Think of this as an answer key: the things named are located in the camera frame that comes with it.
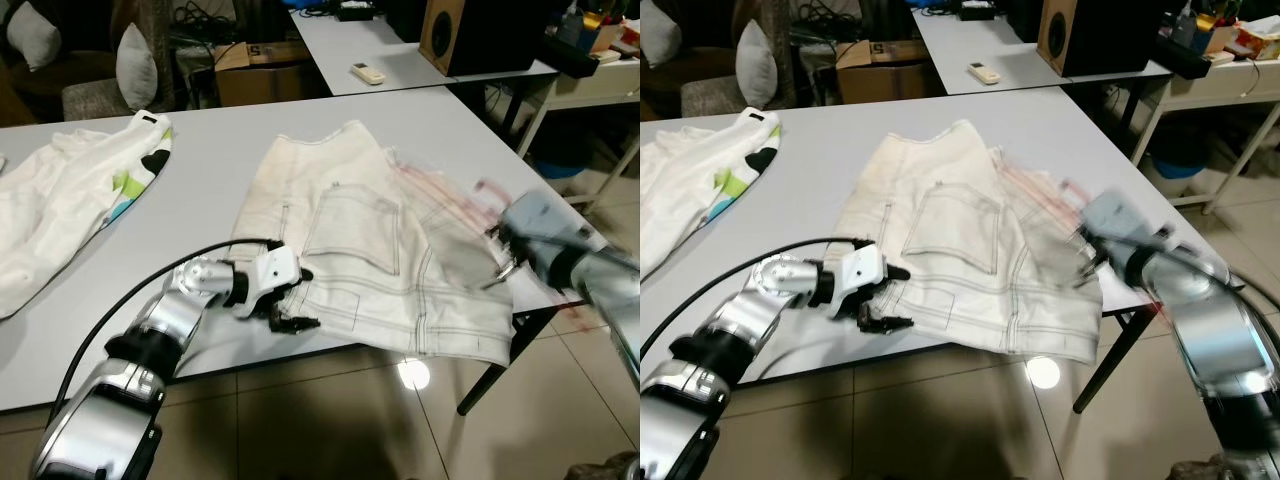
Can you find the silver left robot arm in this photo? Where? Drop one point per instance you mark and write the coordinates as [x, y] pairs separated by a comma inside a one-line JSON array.
[[150, 330], [740, 340]]

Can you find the cream denim shorts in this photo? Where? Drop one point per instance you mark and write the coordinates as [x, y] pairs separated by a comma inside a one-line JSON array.
[[960, 250], [350, 250]]

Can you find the black metal table leg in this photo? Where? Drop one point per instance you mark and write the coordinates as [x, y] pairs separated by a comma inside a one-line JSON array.
[[1112, 362], [505, 362]]

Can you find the white desk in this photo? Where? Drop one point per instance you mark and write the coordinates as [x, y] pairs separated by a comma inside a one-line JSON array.
[[600, 85], [1220, 90]]

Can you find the long black bar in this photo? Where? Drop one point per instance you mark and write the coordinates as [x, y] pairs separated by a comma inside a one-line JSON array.
[[1190, 55], [570, 55]]

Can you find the grey cushioned chair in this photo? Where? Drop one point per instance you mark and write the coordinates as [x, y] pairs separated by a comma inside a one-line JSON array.
[[715, 98], [95, 98]]

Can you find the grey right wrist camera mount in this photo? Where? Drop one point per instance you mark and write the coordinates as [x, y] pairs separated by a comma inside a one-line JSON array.
[[1115, 215], [535, 215]]

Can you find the blue bin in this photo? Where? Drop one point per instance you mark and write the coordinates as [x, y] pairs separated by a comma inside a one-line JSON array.
[[560, 165], [1175, 165]]

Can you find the brown cardboard box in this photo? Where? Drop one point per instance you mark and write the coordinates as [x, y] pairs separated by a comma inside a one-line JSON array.
[[885, 75], [260, 75]]

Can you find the blue box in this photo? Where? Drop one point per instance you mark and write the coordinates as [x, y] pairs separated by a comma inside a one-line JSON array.
[[305, 4], [935, 4]]

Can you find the white remote control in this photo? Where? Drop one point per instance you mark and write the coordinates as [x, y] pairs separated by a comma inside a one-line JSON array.
[[367, 73], [985, 73]]

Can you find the black wooden speaker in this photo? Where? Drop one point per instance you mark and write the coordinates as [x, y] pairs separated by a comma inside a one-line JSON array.
[[480, 35], [1100, 35]]

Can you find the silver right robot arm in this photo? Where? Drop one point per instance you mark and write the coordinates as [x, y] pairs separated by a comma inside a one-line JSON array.
[[610, 285], [1210, 340]]

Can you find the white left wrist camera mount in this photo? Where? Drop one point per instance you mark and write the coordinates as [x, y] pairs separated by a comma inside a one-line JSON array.
[[855, 268], [272, 270]]

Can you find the white T-shirt green print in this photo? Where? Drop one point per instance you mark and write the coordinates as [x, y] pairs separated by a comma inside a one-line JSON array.
[[690, 180], [60, 200]]

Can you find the grey pillow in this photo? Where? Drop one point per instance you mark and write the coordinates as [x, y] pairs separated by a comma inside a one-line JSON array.
[[655, 30], [757, 65], [137, 65], [30, 35]]

